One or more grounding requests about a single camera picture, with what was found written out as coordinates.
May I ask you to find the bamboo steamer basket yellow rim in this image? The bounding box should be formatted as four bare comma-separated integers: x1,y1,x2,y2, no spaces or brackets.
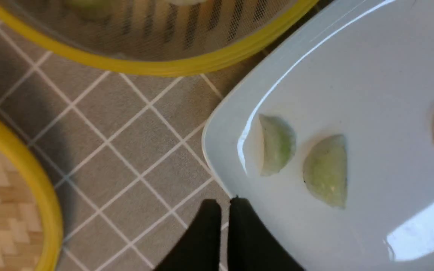
0,0,317,77

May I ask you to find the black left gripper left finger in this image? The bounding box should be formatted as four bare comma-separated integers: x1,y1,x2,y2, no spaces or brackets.
155,199,222,271

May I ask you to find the grey checked tablecloth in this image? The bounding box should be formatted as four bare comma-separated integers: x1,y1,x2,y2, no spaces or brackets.
0,20,267,271

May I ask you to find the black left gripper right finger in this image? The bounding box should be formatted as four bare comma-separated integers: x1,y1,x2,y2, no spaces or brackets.
228,197,304,271

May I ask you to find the pale green dumpling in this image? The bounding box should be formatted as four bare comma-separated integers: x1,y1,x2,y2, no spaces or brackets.
303,134,348,209

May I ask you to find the white square plate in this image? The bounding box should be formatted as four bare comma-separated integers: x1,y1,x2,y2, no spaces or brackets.
202,0,434,271

